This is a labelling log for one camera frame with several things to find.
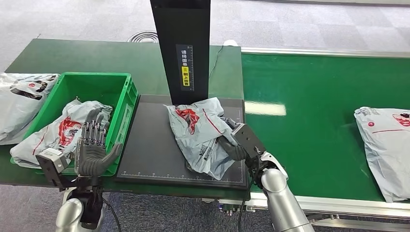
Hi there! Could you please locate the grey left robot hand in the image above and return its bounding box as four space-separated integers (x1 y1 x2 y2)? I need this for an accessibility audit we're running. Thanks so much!
75 108 123 178

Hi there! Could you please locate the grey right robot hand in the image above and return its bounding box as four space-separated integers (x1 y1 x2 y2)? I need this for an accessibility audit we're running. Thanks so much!
216 116 257 162

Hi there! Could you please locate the grey mailer bag red print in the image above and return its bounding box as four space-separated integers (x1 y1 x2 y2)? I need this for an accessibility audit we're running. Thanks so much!
165 97 245 181

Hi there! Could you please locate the green conveyor belt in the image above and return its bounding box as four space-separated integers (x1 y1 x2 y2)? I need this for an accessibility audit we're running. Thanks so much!
241 53 410 203

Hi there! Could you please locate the crumpled grey mailer bag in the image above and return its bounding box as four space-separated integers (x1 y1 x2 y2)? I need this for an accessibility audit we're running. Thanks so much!
10 100 113 169

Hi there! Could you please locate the green plastic crate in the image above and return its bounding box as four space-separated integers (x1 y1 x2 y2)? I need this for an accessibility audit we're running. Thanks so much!
10 72 139 177

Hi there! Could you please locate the grey mailer bag black print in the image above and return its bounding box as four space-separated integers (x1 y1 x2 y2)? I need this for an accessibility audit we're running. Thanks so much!
0 72 60 145

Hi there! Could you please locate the black yellow column label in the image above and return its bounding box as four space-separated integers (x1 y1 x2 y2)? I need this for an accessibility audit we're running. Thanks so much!
175 44 194 92

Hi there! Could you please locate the dark green table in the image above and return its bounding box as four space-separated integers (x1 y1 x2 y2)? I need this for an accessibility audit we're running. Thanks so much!
0 38 251 201

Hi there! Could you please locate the round floor vent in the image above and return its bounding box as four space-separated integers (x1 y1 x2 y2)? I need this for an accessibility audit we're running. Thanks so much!
127 30 159 44

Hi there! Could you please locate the black scanner column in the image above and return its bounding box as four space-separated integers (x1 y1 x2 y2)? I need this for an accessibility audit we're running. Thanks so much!
149 0 211 106

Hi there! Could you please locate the large flat grey mailer bag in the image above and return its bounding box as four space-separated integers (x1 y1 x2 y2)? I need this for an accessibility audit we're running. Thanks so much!
353 106 410 203

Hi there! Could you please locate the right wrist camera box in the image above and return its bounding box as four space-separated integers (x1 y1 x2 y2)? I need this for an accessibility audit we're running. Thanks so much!
231 123 266 161

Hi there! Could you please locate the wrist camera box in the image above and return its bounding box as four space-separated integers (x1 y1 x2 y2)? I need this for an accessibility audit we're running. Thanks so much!
231 123 266 161
35 147 70 189

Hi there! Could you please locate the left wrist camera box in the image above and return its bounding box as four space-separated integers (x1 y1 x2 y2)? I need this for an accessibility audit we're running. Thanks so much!
35 147 70 189

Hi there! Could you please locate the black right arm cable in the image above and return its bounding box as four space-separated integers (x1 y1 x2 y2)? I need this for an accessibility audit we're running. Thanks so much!
237 170 259 232

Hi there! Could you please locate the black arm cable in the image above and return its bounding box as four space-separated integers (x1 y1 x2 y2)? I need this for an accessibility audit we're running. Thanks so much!
237 170 259 232
102 198 122 232

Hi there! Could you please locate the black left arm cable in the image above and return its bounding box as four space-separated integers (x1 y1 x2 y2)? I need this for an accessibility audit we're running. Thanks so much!
102 198 122 232

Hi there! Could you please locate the black scanner base plate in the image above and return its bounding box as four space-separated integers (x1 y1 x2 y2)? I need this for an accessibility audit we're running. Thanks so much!
115 94 250 190

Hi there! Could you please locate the thin black table cable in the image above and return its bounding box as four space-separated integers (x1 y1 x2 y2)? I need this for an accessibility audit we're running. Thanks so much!
208 45 224 79

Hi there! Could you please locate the aluminium conveyor rail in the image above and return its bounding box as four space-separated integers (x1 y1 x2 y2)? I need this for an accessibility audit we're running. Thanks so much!
241 47 410 59
202 192 410 232

